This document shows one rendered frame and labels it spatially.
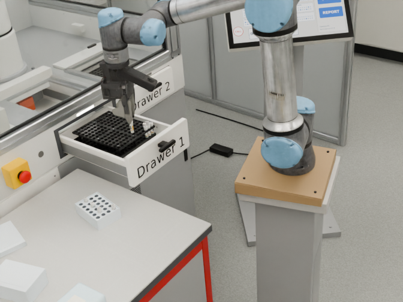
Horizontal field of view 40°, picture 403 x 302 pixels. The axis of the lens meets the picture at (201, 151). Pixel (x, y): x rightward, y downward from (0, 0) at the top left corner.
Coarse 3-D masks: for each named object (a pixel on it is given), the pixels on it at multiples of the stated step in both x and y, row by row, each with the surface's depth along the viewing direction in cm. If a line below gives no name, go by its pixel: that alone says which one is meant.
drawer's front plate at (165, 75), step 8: (160, 72) 218; (168, 72) 221; (160, 80) 219; (168, 80) 223; (136, 88) 208; (160, 88) 220; (168, 88) 224; (136, 96) 210; (144, 96) 213; (152, 96) 218; (160, 96) 222; (136, 104) 211; (136, 112) 212
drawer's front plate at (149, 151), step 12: (180, 120) 183; (168, 132) 178; (180, 132) 184; (144, 144) 172; (156, 144) 175; (180, 144) 185; (132, 156) 167; (144, 156) 171; (156, 156) 176; (132, 168) 168; (156, 168) 178; (132, 180) 170
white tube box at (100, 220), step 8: (96, 192) 174; (80, 200) 171; (88, 200) 171; (96, 200) 171; (104, 200) 171; (80, 208) 168; (88, 208) 168; (96, 208) 168; (104, 208) 168; (88, 216) 166; (96, 216) 164; (104, 216) 164; (112, 216) 166; (120, 216) 168; (96, 224) 163; (104, 224) 165
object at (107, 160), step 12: (108, 108) 203; (84, 120) 196; (144, 120) 194; (156, 120) 192; (60, 132) 189; (156, 132) 193; (72, 144) 184; (84, 144) 181; (84, 156) 183; (96, 156) 178; (108, 156) 175; (108, 168) 177; (120, 168) 173
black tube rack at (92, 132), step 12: (96, 120) 193; (108, 120) 193; (120, 120) 192; (72, 132) 188; (84, 132) 187; (96, 132) 186; (108, 132) 186; (120, 132) 185; (96, 144) 185; (108, 144) 179; (132, 144) 183; (120, 156) 178
